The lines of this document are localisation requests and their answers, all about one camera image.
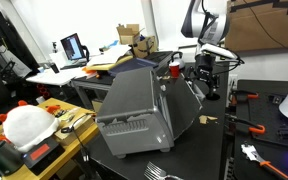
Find red stacked cups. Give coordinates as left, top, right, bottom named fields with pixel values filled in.
left=36, top=83, right=51, bottom=100

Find small yellow toy piece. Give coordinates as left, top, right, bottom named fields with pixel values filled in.
left=198, top=114, right=219, bottom=125

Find light wooden box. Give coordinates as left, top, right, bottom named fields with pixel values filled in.
left=52, top=111, right=97, bottom=146

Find grey kettle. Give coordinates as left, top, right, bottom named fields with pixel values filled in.
left=170, top=50, right=186, bottom=70

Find silver metal fork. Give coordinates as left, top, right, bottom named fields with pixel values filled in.
left=143, top=161, right=185, bottom=180

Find orange handled metal clamp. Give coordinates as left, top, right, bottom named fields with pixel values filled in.
left=240, top=143, right=288, bottom=180

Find small white box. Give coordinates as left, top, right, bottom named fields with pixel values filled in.
left=48, top=51, right=68, bottom=69

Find orange plastic object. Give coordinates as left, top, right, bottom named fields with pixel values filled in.
left=82, top=66, right=100, bottom=79

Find black foam tray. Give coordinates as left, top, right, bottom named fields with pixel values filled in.
left=143, top=50, right=175, bottom=66

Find black hanging jackets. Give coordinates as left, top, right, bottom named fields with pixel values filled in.
left=0, top=0, right=40, bottom=73

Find open black laptop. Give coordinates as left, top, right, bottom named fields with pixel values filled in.
left=59, top=32, right=89, bottom=70

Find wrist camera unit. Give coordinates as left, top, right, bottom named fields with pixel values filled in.
left=201, top=43, right=239, bottom=62

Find small black bracket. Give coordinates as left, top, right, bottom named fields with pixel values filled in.
left=268, top=94, right=287, bottom=105

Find orange handled black clamp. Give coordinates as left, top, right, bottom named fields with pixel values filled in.
left=229, top=89, right=260, bottom=104
left=225, top=113, right=267, bottom=135

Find dark green cylinder container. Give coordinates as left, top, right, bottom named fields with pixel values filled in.
left=0, top=139, right=24, bottom=177

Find grey toaster oven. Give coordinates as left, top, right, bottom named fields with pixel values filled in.
left=95, top=66, right=207, bottom=159

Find large flat cardboard sheet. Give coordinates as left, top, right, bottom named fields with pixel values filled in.
left=224, top=0, right=288, bottom=53

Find white paper stack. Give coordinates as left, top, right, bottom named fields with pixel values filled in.
left=86, top=44, right=132, bottom=67

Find red plastic cup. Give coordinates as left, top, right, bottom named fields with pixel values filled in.
left=168, top=61, right=182, bottom=79

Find printed cardboard shipping box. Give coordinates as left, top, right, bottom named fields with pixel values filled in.
left=132, top=35, right=159, bottom=59

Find black perforated breadboard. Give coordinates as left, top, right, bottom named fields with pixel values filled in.
left=232, top=79, right=288, bottom=180

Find black gooseneck cable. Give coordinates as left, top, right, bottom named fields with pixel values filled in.
left=61, top=113, right=96, bottom=180

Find open cardboard box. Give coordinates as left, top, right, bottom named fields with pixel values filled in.
left=116, top=23, right=142, bottom=46

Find thin black wall cable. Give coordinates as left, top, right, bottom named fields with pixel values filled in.
left=242, top=0, right=288, bottom=56

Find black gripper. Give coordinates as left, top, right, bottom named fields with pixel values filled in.
left=185, top=53, right=222, bottom=96

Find black digital scale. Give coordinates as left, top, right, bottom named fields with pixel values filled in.
left=19, top=135, right=66, bottom=176

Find yellow foam board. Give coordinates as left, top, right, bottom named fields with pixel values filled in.
left=83, top=54, right=134, bottom=72

